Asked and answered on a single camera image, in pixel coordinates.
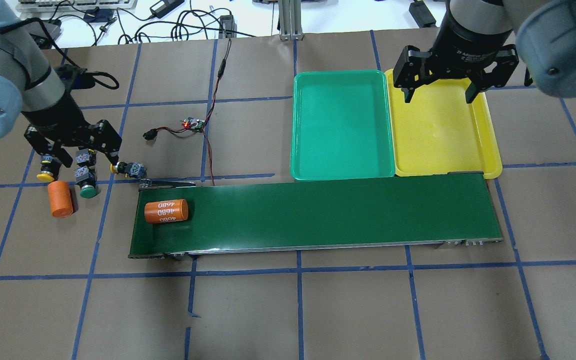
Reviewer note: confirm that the green push button lower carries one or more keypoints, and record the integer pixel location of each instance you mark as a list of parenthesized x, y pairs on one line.
[(85, 179)]

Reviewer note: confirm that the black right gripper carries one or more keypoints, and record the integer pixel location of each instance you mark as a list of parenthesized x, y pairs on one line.
[(473, 42)]

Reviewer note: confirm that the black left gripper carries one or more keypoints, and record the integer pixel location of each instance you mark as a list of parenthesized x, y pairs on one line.
[(57, 116)]

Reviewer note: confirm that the small motor controller board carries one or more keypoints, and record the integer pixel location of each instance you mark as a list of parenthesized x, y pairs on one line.
[(193, 124)]

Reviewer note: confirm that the aluminium frame post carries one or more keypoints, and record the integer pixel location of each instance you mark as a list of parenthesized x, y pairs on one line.
[(290, 20)]

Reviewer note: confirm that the green push button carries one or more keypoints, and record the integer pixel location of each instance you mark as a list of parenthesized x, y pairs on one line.
[(85, 179), (85, 157)]

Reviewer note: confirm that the green plastic tray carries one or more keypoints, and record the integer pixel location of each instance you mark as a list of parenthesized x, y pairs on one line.
[(341, 126)]

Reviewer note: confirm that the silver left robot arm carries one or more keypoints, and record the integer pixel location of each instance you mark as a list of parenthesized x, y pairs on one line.
[(31, 87)]

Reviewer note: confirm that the yellow plastic tray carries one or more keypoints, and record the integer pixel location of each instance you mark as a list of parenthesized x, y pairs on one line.
[(439, 133)]

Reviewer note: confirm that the orange cylinder labelled 4680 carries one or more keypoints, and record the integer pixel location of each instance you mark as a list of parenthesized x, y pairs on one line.
[(166, 211)]

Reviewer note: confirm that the green push button upper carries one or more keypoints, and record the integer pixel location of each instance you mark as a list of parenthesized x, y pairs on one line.
[(85, 157)]

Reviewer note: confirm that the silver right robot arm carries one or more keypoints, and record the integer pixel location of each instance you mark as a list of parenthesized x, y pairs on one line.
[(544, 34)]

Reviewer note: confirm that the black power adapter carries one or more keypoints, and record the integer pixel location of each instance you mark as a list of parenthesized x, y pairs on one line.
[(227, 27)]

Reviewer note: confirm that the yellow push button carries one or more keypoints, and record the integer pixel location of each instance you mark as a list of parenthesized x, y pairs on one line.
[(49, 169), (132, 170)]

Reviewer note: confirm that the black barrel jack connector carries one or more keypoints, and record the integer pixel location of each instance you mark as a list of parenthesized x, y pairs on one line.
[(150, 135)]

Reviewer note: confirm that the green conveyor belt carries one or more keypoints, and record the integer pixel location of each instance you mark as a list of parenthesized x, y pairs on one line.
[(330, 214)]

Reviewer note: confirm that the plain orange cylinder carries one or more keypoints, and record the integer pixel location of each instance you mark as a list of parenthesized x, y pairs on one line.
[(60, 199)]

